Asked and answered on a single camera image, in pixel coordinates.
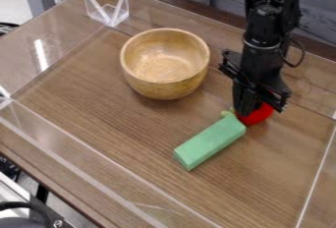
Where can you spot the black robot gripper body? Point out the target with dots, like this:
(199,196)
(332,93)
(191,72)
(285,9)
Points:
(257,69)

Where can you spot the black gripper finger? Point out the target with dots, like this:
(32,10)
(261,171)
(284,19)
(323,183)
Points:
(255,98)
(241,98)

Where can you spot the red fuzzy ball fruit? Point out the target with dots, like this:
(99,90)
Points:
(256,117)

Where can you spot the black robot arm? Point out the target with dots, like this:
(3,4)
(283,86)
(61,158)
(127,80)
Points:
(271,21)

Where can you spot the green rectangular block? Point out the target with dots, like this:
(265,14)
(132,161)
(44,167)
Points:
(207,143)

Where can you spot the light wooden bowl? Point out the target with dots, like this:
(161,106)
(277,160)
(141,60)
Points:
(165,63)

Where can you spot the clear acrylic tray enclosure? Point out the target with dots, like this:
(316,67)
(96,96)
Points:
(97,142)

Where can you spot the clear acrylic corner bracket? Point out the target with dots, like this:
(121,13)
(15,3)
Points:
(107,14)

